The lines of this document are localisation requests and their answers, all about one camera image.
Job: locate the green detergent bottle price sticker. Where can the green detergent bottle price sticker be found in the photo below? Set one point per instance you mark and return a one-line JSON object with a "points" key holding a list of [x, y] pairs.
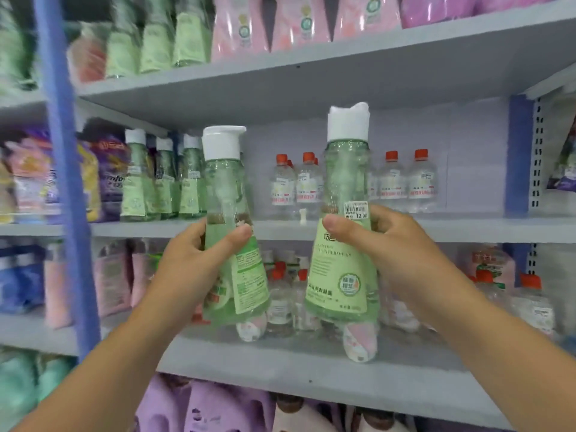
{"points": [[342, 283]]}

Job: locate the green refill pouch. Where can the green refill pouch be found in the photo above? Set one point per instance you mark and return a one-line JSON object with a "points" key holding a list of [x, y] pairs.
{"points": [[122, 44], [191, 35], [156, 40]]}

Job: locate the blue refill pouch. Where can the blue refill pouch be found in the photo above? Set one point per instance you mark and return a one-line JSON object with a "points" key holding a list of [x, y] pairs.
{"points": [[20, 278]]}

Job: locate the purple packet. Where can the purple packet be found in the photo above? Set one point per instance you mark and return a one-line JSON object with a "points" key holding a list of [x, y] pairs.
{"points": [[564, 161]]}

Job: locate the person's left forearm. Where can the person's left forearm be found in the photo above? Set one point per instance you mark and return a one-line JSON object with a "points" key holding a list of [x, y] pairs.
{"points": [[99, 373]]}

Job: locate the pale pink refill pouch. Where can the pale pink refill pouch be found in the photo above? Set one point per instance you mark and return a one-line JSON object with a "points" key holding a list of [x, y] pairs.
{"points": [[111, 276], [57, 283]]}

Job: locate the pink pouch green label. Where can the pink pouch green label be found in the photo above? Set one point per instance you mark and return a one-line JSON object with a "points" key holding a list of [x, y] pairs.
{"points": [[490, 263]]}

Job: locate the small white plastic piece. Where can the small white plastic piece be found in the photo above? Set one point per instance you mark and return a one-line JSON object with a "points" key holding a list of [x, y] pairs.
{"points": [[303, 216]]}

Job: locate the white floral refill pouch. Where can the white floral refill pouch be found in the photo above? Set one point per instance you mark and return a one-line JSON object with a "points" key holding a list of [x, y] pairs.
{"points": [[360, 341], [251, 329]]}

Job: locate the person's left thumb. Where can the person's left thumb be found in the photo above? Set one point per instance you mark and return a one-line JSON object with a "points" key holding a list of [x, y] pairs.
{"points": [[230, 240]]}

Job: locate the person's right thumb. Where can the person's right thumb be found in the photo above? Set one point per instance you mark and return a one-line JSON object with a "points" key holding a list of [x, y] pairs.
{"points": [[346, 229]]}

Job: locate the teal refill pouch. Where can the teal refill pouch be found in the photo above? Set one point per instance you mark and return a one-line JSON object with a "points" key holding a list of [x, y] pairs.
{"points": [[18, 382]]}

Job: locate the pink and purple softener bag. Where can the pink and purple softener bag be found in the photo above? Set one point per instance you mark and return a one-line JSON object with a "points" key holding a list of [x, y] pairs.
{"points": [[31, 175]]}

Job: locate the grey shelf board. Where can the grey shelf board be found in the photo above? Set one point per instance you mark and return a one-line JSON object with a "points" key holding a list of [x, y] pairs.
{"points": [[360, 377], [472, 229], [360, 71]]}

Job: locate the white bottle brown cap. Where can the white bottle brown cap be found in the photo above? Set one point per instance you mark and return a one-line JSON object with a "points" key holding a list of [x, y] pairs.
{"points": [[297, 416]]}

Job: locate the person's right hand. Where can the person's right hand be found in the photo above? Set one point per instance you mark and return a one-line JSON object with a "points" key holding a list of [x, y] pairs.
{"points": [[400, 260]]}

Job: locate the person's right forearm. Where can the person's right forearm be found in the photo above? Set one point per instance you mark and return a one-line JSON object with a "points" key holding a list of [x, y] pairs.
{"points": [[499, 355]]}

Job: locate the purple refill pouch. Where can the purple refill pouch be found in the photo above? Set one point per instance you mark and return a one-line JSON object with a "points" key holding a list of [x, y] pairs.
{"points": [[445, 6]]}

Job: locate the lilac detergent jug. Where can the lilac detergent jug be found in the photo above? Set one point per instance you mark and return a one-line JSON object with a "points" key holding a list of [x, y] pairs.
{"points": [[157, 407], [225, 411]]}

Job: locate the blue shelf upright post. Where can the blue shelf upright post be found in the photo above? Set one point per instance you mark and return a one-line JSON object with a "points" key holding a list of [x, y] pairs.
{"points": [[519, 152], [65, 166]]}

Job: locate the row of clear red-capped bottles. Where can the row of clear red-capped bottles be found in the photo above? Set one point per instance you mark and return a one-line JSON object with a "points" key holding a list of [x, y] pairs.
{"points": [[405, 182]]}

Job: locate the green detergent bottle white cap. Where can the green detergent bottle white cap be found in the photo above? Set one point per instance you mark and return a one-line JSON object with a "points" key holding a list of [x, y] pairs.
{"points": [[135, 184], [165, 184], [191, 184]]}

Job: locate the dark purple softener bag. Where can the dark purple softener bag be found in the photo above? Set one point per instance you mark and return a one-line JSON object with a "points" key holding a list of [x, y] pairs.
{"points": [[110, 170]]}

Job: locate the cluster of clear orange-capped bottles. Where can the cluster of clear orange-capped bottles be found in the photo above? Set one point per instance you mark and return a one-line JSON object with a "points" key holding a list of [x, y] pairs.
{"points": [[526, 305]]}

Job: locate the person's left hand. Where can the person's left hand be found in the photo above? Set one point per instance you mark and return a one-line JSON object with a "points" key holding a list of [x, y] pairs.
{"points": [[180, 278]]}

